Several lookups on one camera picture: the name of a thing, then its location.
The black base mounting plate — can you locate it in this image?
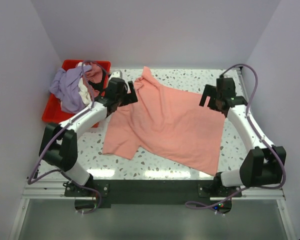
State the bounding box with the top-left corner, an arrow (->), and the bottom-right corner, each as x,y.
63,179 -> 242,214

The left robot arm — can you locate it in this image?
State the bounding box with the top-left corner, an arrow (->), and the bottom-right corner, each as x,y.
38,77 -> 138,196

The lavender t shirt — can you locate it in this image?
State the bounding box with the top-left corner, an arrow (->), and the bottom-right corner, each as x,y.
49,65 -> 91,114

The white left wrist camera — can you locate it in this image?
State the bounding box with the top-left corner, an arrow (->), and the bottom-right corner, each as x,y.
108,70 -> 123,81

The dusty rose t shirt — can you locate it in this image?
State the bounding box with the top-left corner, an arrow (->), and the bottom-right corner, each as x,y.
82,62 -> 102,97

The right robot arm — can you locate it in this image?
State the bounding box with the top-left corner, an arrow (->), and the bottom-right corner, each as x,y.
199,75 -> 287,197

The aluminium frame rail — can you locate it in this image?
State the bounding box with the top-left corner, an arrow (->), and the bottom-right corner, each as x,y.
8,66 -> 295,240

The black t shirt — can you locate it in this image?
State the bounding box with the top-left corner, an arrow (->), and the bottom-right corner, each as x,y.
88,69 -> 108,93

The salmon pink t shirt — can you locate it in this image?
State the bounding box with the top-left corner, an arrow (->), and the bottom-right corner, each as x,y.
102,66 -> 225,176

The white t shirt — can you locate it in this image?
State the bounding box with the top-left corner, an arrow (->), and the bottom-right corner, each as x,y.
78,77 -> 92,106

